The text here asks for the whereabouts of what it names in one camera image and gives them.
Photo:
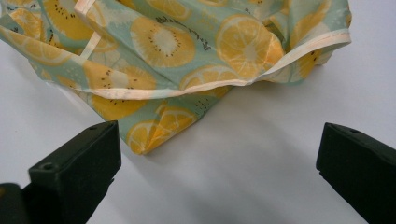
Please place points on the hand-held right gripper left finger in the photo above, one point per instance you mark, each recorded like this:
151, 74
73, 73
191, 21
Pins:
77, 168

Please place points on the fruit-print green cloth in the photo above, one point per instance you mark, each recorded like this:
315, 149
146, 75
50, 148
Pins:
174, 56

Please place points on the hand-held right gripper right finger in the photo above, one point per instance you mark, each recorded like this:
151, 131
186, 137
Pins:
358, 168

